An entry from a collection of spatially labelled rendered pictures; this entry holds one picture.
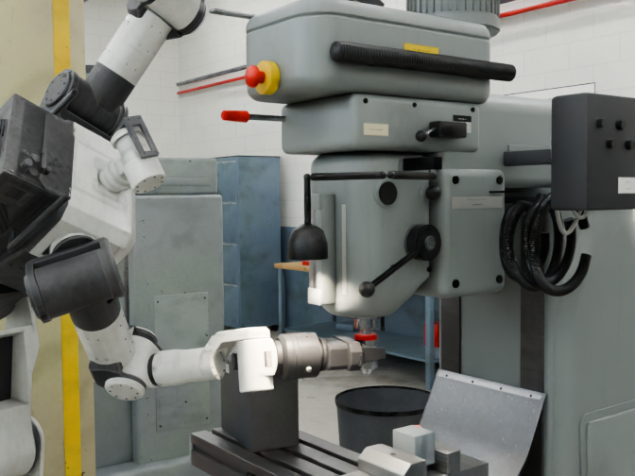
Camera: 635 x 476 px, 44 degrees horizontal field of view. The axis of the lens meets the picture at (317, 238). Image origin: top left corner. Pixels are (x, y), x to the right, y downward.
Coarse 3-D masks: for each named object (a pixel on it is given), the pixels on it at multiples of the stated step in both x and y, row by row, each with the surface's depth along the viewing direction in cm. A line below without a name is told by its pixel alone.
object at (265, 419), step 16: (224, 384) 198; (288, 384) 185; (224, 400) 198; (240, 400) 187; (256, 400) 182; (272, 400) 183; (288, 400) 185; (224, 416) 199; (240, 416) 188; (256, 416) 182; (272, 416) 184; (288, 416) 185; (240, 432) 188; (256, 432) 182; (272, 432) 184; (288, 432) 185; (256, 448) 182; (272, 448) 184
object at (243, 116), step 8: (224, 112) 149; (232, 112) 150; (240, 112) 151; (248, 112) 152; (224, 120) 150; (232, 120) 150; (240, 120) 151; (248, 120) 152; (264, 120) 155; (272, 120) 156; (280, 120) 157
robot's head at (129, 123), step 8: (128, 120) 144; (136, 120) 145; (120, 128) 146; (128, 128) 144; (144, 128) 145; (112, 136) 145; (136, 136) 143; (144, 136) 145; (136, 144) 143; (152, 144) 144; (144, 152) 142; (152, 152) 144
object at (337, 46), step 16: (336, 48) 133; (352, 48) 134; (368, 48) 136; (384, 48) 138; (368, 64) 138; (384, 64) 139; (400, 64) 141; (416, 64) 143; (432, 64) 145; (448, 64) 147; (464, 64) 150; (480, 64) 153; (496, 64) 156
